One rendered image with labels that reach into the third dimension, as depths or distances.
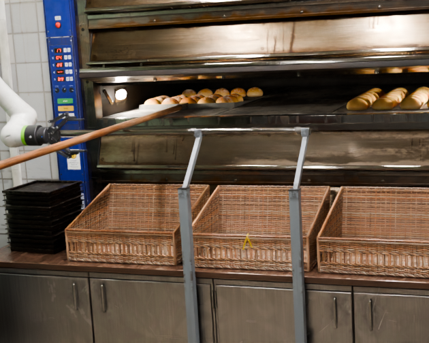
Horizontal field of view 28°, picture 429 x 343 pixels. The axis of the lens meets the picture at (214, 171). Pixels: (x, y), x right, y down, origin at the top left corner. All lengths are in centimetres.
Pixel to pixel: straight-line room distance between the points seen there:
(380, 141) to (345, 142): 16
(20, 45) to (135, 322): 158
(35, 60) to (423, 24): 195
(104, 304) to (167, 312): 31
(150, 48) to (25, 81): 74
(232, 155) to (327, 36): 73
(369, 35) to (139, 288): 152
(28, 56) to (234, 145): 119
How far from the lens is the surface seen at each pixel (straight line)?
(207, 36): 410
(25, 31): 453
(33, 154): 320
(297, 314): 356
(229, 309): 371
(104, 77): 416
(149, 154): 427
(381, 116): 391
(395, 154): 392
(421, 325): 354
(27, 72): 455
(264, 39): 401
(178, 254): 382
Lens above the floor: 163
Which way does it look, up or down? 10 degrees down
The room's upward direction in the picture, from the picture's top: 3 degrees counter-clockwise
